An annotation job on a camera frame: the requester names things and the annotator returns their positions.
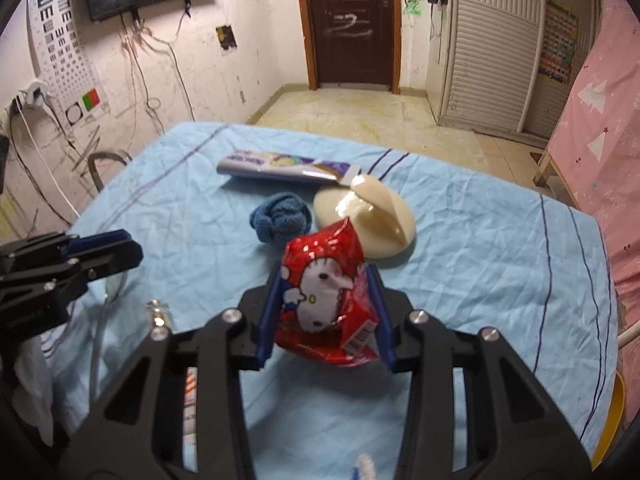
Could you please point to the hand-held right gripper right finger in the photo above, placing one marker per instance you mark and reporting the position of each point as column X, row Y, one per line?
column 384, row 315

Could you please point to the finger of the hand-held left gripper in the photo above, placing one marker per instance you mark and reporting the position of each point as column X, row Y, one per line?
column 115, row 260
column 97, row 241

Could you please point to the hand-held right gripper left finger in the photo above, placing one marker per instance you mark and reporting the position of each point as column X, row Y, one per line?
column 267, row 315

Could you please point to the red cartoon snack packet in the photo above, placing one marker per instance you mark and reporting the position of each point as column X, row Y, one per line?
column 320, row 285

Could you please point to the cream plastic hook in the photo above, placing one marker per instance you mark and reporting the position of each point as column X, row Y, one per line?
column 380, row 220

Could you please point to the blue knitted sock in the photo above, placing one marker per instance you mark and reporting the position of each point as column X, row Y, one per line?
column 280, row 217

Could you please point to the light blue tablecloth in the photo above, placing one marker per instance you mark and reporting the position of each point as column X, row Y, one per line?
column 475, row 260

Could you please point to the white hanging cloth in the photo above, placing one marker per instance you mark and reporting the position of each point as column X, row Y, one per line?
column 35, row 395

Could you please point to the eye chart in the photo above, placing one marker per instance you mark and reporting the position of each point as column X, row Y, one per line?
column 65, row 50

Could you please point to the yellow plastic stool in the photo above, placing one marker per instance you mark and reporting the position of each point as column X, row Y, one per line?
column 612, row 420

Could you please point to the pink tree print sheet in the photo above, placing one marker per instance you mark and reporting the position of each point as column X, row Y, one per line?
column 610, row 160

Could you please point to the white slatted wardrobe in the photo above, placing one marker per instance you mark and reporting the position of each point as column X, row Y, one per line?
column 495, row 45

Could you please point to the brown door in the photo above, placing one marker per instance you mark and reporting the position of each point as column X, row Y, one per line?
column 350, row 20

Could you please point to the wooden bed frame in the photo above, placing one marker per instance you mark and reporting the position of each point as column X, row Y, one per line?
column 547, row 170

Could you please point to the colourful wall poster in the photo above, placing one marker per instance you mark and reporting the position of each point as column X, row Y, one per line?
column 559, row 45

